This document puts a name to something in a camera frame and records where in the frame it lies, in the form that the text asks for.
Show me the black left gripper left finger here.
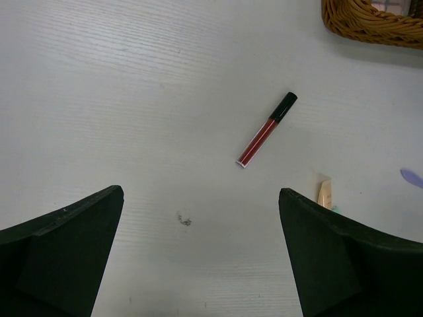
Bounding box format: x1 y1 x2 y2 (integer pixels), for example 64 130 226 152
1 185 124 316

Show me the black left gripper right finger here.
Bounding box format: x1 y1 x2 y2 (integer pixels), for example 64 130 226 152
279 188 422 316

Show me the beige concealer tube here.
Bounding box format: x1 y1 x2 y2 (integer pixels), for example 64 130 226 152
317 174 332 210

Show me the red lip gloss tube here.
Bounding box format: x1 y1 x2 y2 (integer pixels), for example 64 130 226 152
236 92 297 168

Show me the clear mauve eyeshadow palette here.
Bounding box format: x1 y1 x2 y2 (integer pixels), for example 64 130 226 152
371 0 422 18

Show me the purple eyebrow razor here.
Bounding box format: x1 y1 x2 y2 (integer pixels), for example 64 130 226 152
401 168 423 188

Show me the brown wicker divided tray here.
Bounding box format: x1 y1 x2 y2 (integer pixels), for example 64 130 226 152
321 0 422 50

